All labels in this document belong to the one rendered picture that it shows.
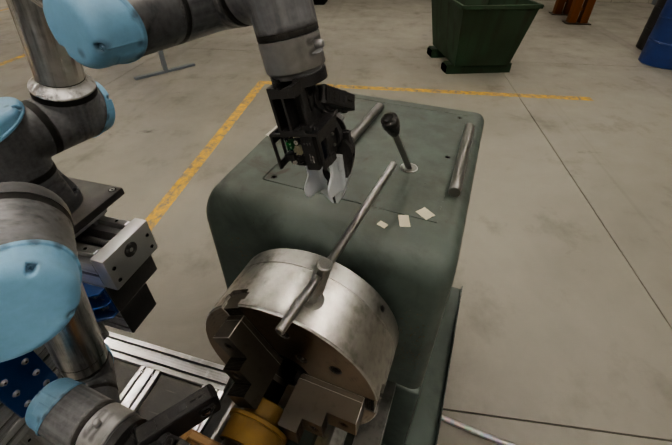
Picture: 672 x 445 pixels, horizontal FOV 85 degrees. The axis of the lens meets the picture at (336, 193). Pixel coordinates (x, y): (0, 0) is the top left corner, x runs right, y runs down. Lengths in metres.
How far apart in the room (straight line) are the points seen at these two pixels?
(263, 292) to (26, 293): 0.27
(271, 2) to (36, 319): 0.40
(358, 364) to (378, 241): 0.19
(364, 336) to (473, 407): 1.36
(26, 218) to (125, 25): 0.24
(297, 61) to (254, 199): 0.33
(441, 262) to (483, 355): 1.45
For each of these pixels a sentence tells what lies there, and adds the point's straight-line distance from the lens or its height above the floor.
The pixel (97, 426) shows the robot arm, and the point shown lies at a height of 1.12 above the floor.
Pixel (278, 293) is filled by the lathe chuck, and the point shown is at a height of 1.24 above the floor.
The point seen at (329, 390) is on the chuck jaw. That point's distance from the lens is 0.63.
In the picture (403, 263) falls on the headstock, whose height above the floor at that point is 1.23.
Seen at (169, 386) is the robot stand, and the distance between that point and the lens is 1.74.
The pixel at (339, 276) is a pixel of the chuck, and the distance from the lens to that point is 0.58.
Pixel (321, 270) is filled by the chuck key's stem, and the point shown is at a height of 1.31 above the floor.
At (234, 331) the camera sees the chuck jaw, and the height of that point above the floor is 1.20.
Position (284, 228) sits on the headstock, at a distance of 0.66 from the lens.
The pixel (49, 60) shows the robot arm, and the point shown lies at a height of 1.46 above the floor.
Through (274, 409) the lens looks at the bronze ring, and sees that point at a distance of 0.62.
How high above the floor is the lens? 1.68
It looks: 38 degrees down
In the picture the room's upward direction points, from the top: straight up
